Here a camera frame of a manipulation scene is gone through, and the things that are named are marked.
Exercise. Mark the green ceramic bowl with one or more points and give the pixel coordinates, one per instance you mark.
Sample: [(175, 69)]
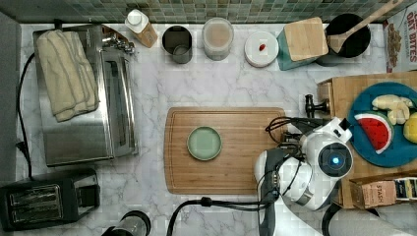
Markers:
[(204, 143)]

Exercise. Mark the dark metal cup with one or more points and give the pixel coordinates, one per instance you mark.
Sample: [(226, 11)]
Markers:
[(178, 42)]

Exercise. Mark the black french press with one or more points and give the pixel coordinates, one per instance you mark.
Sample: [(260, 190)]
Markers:
[(133, 223)]

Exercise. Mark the clear cereal jar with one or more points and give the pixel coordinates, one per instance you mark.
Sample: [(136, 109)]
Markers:
[(217, 36)]

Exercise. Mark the tea bag box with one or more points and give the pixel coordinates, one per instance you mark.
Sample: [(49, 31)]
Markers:
[(382, 193)]

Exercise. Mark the teal canister with wooden lid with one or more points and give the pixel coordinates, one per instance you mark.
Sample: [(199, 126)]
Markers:
[(301, 43)]

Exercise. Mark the bamboo cutting board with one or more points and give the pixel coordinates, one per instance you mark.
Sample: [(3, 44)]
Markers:
[(244, 137)]

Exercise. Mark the white round lidded dish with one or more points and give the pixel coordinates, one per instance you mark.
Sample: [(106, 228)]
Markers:
[(261, 49)]

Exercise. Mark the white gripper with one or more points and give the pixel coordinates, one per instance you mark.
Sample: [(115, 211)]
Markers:
[(322, 131)]

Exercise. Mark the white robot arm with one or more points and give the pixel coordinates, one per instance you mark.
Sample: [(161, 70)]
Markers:
[(307, 179)]

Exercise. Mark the black drawer handle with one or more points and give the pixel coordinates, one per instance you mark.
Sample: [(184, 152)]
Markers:
[(311, 107)]

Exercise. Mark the toy lemon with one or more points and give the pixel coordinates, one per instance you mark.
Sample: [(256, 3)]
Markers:
[(410, 128)]

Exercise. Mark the white paper towel roll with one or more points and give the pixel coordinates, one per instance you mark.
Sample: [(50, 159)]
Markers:
[(358, 222)]

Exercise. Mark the small carton with white cap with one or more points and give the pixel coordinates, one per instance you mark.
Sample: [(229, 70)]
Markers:
[(140, 26)]

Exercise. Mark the black paper towel holder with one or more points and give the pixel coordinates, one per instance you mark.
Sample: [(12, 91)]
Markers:
[(329, 214)]

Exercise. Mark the black two-slot toaster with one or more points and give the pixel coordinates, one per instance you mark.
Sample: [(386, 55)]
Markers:
[(49, 199)]

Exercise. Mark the wooden drawer box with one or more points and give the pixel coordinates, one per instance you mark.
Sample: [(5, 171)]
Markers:
[(341, 92)]

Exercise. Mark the toy watermelon slice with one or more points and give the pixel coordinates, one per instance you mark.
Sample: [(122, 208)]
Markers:
[(377, 128)]

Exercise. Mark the folded beige towel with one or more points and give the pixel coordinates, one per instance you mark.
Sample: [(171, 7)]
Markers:
[(68, 75)]

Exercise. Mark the cinnamon oat bites cereal box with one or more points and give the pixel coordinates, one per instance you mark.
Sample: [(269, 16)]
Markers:
[(400, 34)]

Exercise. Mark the silver toaster oven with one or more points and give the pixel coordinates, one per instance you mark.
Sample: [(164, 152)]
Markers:
[(109, 130)]

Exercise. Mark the wooden spoon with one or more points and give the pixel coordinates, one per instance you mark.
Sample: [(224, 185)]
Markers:
[(337, 41)]

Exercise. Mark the black utensil holder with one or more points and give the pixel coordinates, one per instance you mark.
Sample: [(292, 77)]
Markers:
[(355, 45)]

